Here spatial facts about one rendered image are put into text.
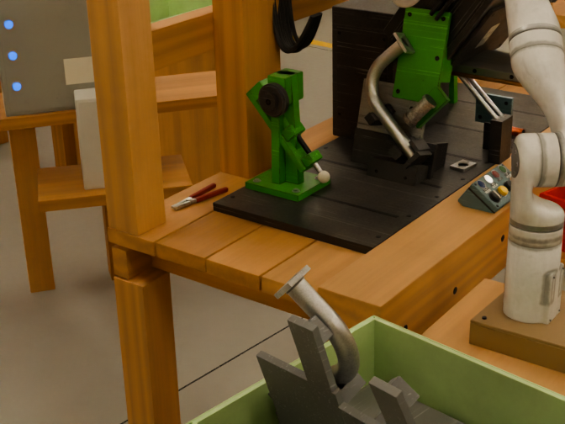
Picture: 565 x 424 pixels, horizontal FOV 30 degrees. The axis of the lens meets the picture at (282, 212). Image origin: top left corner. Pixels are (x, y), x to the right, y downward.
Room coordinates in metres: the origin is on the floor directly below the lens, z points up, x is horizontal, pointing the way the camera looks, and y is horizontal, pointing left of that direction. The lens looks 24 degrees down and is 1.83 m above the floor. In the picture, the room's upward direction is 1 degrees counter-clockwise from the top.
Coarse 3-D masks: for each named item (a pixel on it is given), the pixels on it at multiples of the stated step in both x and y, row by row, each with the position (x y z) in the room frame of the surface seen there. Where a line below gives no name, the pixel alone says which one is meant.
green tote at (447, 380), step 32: (384, 320) 1.52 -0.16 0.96; (384, 352) 1.50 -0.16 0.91; (416, 352) 1.46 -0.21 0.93; (448, 352) 1.41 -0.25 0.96; (256, 384) 1.33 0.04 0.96; (416, 384) 1.46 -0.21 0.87; (448, 384) 1.41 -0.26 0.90; (480, 384) 1.37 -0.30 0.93; (512, 384) 1.33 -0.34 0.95; (224, 416) 1.28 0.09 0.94; (256, 416) 1.32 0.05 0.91; (480, 416) 1.37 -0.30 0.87; (512, 416) 1.33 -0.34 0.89; (544, 416) 1.29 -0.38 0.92
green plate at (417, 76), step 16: (416, 16) 2.39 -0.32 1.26; (432, 16) 2.36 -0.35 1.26; (448, 16) 2.34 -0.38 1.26; (416, 32) 2.38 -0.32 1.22; (432, 32) 2.35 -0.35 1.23; (448, 32) 2.34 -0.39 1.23; (416, 48) 2.36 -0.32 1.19; (432, 48) 2.34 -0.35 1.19; (400, 64) 2.38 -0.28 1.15; (416, 64) 2.35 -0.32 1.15; (432, 64) 2.33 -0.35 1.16; (448, 64) 2.37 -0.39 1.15; (400, 80) 2.36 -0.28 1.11; (416, 80) 2.34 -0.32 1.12; (432, 80) 2.32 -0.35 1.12; (448, 80) 2.37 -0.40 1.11; (400, 96) 2.35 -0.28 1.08; (416, 96) 2.33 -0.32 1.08
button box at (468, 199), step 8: (496, 168) 2.19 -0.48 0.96; (504, 176) 2.18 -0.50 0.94; (472, 184) 2.10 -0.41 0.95; (488, 184) 2.12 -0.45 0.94; (496, 184) 2.13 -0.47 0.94; (464, 192) 2.11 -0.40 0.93; (472, 192) 2.10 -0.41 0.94; (480, 192) 2.09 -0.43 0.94; (488, 192) 2.10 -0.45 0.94; (464, 200) 2.11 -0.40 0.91; (472, 200) 2.10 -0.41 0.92; (480, 200) 2.09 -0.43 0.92; (488, 200) 2.07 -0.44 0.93; (504, 200) 2.10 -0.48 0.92; (472, 208) 2.10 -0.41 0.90; (480, 208) 2.08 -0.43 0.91; (488, 208) 2.07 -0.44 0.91; (496, 208) 2.06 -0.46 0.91
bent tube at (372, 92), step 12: (396, 36) 2.36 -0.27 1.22; (396, 48) 2.36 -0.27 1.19; (408, 48) 2.35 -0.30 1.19; (384, 60) 2.37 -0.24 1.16; (372, 72) 2.37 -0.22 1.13; (372, 84) 2.37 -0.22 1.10; (372, 96) 2.36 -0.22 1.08; (372, 108) 2.35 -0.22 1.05; (384, 108) 2.34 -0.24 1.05; (384, 120) 2.32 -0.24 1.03; (396, 132) 2.30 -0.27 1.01; (408, 144) 2.28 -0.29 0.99; (408, 156) 2.26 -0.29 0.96
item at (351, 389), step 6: (354, 378) 1.25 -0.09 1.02; (360, 378) 1.25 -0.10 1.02; (336, 384) 1.23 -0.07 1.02; (348, 384) 1.24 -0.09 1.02; (354, 384) 1.24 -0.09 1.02; (360, 384) 1.24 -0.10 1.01; (342, 390) 1.23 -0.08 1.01; (348, 390) 1.23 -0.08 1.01; (354, 390) 1.24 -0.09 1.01; (348, 396) 1.23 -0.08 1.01
